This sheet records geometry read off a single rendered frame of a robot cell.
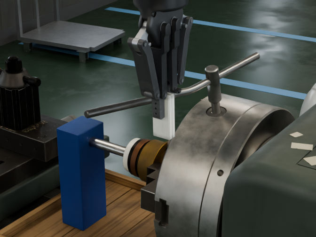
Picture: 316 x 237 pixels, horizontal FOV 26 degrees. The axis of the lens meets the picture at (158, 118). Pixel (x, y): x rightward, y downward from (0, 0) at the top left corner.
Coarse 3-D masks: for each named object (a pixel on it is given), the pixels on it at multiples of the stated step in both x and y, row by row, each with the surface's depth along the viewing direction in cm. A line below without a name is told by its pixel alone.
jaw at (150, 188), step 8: (152, 168) 124; (152, 176) 121; (152, 184) 118; (144, 192) 117; (152, 192) 116; (144, 200) 117; (152, 200) 116; (144, 208) 118; (152, 208) 117; (160, 208) 114; (168, 208) 113; (160, 216) 114
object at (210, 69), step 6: (210, 66) 110; (216, 66) 110; (210, 72) 109; (216, 72) 110; (210, 78) 110; (216, 78) 110; (210, 84) 111; (216, 84) 111; (210, 90) 111; (216, 90) 111; (210, 96) 112; (216, 96) 112; (210, 102) 113; (216, 102) 112; (216, 108) 114; (216, 114) 114
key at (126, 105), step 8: (248, 56) 114; (256, 56) 115; (232, 64) 113; (240, 64) 113; (224, 72) 112; (208, 80) 110; (184, 88) 108; (192, 88) 109; (200, 88) 110; (176, 96) 107; (112, 104) 101; (120, 104) 101; (128, 104) 102; (136, 104) 103; (144, 104) 104; (88, 112) 98; (96, 112) 99; (104, 112) 100
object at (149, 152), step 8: (136, 144) 131; (144, 144) 131; (152, 144) 129; (160, 144) 129; (136, 152) 129; (144, 152) 128; (152, 152) 128; (160, 152) 128; (128, 160) 130; (136, 160) 129; (144, 160) 128; (152, 160) 126; (160, 160) 127; (128, 168) 131; (136, 168) 130; (144, 168) 128; (136, 176) 132; (144, 176) 129
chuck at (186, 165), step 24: (192, 120) 114; (216, 120) 113; (192, 144) 111; (216, 144) 110; (168, 168) 112; (192, 168) 110; (168, 192) 111; (192, 192) 109; (168, 216) 112; (192, 216) 109
